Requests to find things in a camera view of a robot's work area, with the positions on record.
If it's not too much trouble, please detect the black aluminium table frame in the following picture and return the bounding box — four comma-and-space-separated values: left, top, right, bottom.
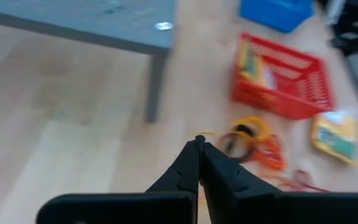
317, 0, 358, 57

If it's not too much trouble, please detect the grey perforated metal shelf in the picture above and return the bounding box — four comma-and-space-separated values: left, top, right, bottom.
0, 0, 178, 124

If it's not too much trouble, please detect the yellow crayon box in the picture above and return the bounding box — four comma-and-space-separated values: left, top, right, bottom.
239, 39, 278, 91
310, 110, 358, 166

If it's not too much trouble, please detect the blue plastic basket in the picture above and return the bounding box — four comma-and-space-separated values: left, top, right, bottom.
239, 0, 316, 34

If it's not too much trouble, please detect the yellow coil bracelet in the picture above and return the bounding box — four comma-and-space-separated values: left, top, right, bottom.
230, 115, 272, 144

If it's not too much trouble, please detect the red plastic basket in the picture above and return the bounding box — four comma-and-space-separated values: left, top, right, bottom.
231, 32, 334, 121

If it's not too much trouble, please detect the yellow rubber band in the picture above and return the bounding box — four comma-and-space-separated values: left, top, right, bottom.
194, 130, 217, 138

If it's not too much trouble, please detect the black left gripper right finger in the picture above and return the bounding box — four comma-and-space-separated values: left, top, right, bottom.
201, 142, 358, 224

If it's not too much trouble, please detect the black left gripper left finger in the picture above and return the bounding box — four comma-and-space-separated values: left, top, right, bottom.
35, 135, 205, 224

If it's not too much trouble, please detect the orange coil bracelet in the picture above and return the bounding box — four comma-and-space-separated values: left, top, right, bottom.
250, 135, 287, 171

